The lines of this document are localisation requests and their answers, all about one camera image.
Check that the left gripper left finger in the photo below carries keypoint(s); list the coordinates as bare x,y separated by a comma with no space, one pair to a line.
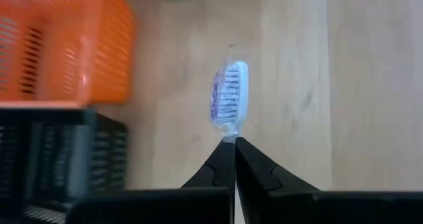
211,177

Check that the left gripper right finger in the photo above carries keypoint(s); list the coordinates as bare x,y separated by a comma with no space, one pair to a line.
261,184

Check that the purple toothbrush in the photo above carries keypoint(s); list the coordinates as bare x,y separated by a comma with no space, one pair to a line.
231,95

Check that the black plastic basket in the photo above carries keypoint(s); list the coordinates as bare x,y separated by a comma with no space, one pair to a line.
49,158

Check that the orange plastic basket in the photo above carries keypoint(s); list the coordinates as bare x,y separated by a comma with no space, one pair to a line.
59,45

